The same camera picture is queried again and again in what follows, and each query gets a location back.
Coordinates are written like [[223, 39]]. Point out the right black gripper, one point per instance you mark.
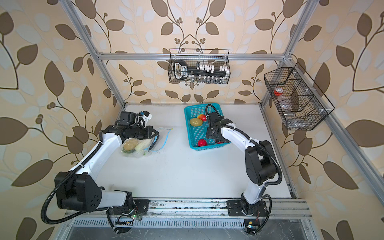
[[209, 134]]

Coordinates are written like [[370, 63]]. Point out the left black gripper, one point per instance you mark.
[[148, 132]]

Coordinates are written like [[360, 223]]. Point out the red tomato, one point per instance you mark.
[[202, 143]]

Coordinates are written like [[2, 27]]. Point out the yellow potato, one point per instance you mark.
[[196, 122], [130, 145]]

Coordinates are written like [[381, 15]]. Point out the clear zip top bag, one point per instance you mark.
[[160, 145]]

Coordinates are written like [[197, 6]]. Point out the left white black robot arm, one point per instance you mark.
[[77, 190]]

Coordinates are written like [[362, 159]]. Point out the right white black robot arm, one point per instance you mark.
[[261, 165]]

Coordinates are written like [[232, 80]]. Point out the red yellow mango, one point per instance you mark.
[[202, 117]]

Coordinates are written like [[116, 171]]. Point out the teal plastic basket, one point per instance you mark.
[[195, 134]]

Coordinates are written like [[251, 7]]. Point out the red capped bottle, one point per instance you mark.
[[280, 94]]

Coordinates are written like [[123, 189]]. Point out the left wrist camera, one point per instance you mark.
[[145, 115]]

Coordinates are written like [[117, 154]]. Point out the back black wire basket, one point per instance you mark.
[[216, 57]]

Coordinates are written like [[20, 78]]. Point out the black wire basket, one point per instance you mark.
[[216, 57], [307, 106]]

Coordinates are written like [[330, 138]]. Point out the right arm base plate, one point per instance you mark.
[[241, 208]]

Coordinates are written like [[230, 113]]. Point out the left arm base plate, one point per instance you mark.
[[131, 207]]

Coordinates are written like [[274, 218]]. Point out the right black wire basket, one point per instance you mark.
[[307, 106]]

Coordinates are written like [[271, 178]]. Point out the aluminium front rail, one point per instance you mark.
[[219, 208]]

